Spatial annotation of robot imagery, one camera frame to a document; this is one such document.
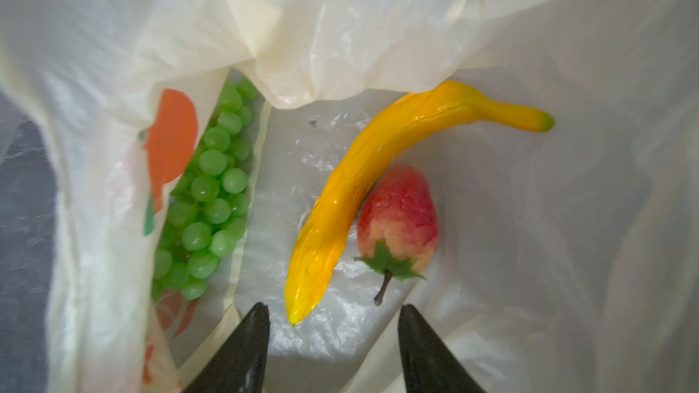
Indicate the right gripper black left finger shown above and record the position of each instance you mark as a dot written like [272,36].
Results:
[240,364]

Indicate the green fake grape bunch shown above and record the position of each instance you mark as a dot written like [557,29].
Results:
[208,206]

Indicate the yellow fake banana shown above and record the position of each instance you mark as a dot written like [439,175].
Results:
[401,125]

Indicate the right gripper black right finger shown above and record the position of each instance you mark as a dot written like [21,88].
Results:
[428,365]

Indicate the red fake strawberry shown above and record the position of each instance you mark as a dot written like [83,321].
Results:
[398,230]

